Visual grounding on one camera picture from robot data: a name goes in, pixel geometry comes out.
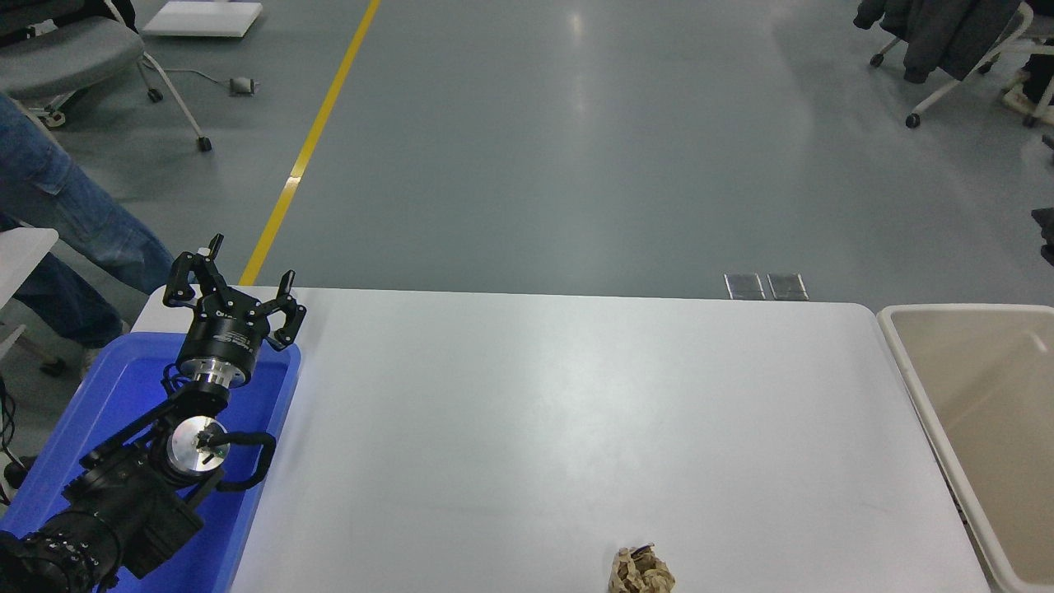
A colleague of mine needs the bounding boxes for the dark jacket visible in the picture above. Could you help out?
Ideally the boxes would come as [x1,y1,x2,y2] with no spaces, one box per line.
[853,0,1025,87]

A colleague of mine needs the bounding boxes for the seated person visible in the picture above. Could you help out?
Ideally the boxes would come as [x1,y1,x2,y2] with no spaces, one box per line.
[1000,51,1054,125]

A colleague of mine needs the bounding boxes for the black cables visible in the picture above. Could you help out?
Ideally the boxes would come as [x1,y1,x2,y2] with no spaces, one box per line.
[0,374,39,505]

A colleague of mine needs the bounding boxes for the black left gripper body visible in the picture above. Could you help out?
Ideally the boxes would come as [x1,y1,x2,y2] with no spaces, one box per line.
[178,301,273,373]

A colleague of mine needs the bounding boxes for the crumpled tan paper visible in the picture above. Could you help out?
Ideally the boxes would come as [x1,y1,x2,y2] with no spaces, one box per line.
[607,543,677,593]

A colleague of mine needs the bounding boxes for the white-framed rolling chair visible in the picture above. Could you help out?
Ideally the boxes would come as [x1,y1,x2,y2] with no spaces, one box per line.
[870,3,1054,132]

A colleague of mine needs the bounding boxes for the blue plastic tray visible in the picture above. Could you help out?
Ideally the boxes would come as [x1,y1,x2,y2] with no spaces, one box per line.
[0,332,303,593]

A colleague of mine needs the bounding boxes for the white flat board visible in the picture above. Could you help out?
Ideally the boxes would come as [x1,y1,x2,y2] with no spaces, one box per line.
[142,0,265,40]

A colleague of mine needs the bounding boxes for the small white side table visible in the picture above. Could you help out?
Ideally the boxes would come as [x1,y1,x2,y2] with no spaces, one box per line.
[0,227,60,311]

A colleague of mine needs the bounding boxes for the grey office chair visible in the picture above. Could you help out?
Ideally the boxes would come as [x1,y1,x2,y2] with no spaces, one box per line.
[0,0,214,154]

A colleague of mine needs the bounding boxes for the large pale bin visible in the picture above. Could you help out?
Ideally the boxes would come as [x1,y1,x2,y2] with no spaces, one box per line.
[875,301,1054,593]

